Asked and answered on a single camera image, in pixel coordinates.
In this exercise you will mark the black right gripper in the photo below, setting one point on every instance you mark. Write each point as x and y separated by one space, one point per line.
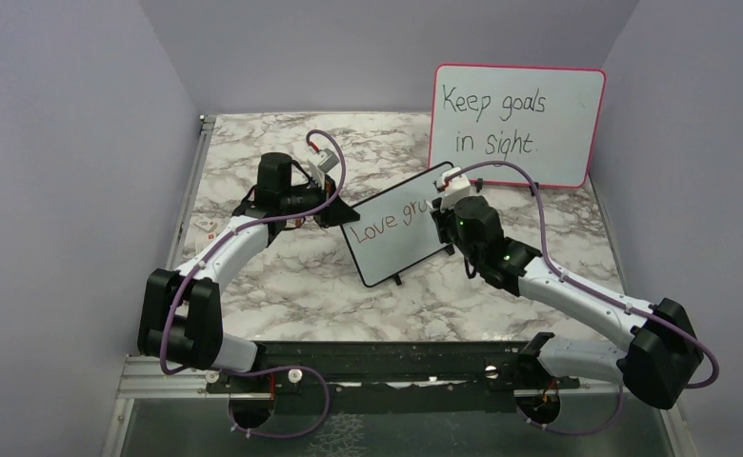
441 217

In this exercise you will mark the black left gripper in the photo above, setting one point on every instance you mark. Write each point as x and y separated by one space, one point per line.
336 213

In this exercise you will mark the small black-framed whiteboard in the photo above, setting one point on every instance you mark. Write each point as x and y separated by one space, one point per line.
395 230

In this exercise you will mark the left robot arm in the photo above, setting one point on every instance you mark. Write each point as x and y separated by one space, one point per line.
181 321

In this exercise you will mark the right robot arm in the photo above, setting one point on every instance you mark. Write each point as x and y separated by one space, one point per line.
650 349

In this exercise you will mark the large pink-framed whiteboard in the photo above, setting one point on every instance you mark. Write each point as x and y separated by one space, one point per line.
516 121

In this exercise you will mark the small white red card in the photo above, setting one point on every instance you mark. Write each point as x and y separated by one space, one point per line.
204 223

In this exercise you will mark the white eraser box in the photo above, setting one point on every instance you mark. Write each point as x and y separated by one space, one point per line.
203 240

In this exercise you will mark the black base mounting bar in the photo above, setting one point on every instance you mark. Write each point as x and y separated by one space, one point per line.
309 378

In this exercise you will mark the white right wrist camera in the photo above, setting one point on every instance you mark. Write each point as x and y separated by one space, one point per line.
452 186

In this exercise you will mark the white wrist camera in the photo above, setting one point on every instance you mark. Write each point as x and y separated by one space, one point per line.
320 163
452 186

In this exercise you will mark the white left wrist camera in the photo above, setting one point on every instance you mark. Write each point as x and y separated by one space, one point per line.
320 163

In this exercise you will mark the aluminium rail left table edge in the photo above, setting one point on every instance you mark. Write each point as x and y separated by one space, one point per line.
182 221

